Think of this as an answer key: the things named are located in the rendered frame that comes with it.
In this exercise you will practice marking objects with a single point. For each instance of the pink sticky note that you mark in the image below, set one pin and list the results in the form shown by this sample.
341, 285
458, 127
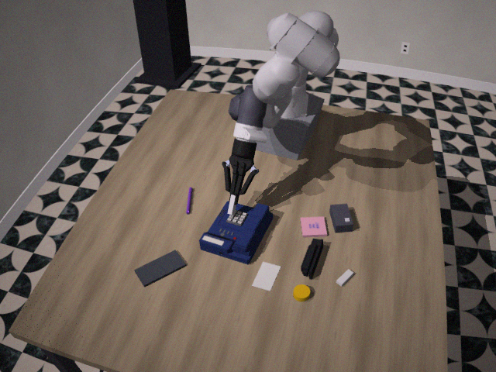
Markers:
313, 227

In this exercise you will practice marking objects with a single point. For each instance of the dark blue telephone handset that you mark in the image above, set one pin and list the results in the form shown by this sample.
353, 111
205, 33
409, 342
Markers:
246, 237

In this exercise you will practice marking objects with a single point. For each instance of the yellow short cylinder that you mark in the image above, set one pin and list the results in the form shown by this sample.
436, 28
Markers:
301, 292

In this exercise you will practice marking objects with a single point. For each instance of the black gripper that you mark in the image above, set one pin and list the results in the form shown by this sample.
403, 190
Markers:
241, 161

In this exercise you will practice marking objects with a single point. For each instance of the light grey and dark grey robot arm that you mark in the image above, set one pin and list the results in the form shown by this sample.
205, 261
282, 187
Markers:
304, 44

